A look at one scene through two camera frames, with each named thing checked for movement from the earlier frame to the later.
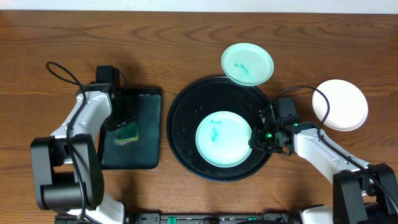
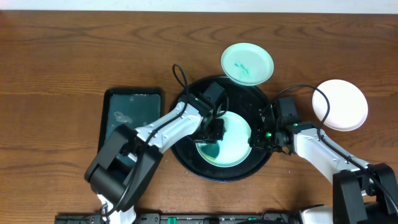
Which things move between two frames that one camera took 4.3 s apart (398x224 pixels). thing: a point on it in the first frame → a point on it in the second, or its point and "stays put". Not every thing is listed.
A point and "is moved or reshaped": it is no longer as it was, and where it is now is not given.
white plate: x=348 y=109 stays put
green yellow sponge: x=129 y=132 is moved or reshaped
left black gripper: x=117 y=117 → x=212 y=134
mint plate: x=247 y=64 stays put
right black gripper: x=255 y=140 stays put
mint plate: x=222 y=139 stays put
